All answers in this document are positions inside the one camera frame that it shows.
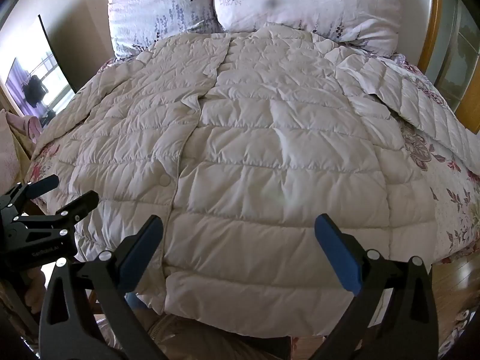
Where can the wall mirror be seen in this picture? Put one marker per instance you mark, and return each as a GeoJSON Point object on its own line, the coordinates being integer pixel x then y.
{"type": "Point", "coordinates": [37, 78]}

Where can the wooden headboard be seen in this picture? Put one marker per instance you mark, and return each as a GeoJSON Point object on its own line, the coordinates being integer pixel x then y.
{"type": "Point", "coordinates": [431, 26]}
{"type": "Point", "coordinates": [461, 63]}

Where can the floral tree print pillow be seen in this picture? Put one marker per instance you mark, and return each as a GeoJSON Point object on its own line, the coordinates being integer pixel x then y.
{"type": "Point", "coordinates": [311, 3]}
{"type": "Point", "coordinates": [157, 11]}

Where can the person's brown clothing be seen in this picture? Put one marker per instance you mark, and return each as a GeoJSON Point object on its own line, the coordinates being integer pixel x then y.
{"type": "Point", "coordinates": [210, 341]}

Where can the person's left hand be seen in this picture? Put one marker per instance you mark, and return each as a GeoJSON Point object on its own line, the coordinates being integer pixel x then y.
{"type": "Point", "coordinates": [35, 288]}

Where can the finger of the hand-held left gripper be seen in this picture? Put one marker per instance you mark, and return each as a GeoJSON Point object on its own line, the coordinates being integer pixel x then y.
{"type": "Point", "coordinates": [42, 188]}
{"type": "Point", "coordinates": [83, 204]}

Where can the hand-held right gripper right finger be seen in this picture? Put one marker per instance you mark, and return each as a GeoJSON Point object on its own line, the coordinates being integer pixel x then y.
{"type": "Point", "coordinates": [337, 257]}

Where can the pink cloth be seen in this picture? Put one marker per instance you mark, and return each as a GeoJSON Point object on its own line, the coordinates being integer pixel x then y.
{"type": "Point", "coordinates": [15, 150]}

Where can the white quilted down jacket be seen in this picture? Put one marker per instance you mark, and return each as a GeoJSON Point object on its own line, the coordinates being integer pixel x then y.
{"type": "Point", "coordinates": [262, 157]}

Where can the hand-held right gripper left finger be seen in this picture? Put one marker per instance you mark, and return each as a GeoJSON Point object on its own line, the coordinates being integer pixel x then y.
{"type": "Point", "coordinates": [141, 255]}

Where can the floral bed sheet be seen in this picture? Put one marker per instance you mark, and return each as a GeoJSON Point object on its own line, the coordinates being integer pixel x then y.
{"type": "Point", "coordinates": [444, 198]}

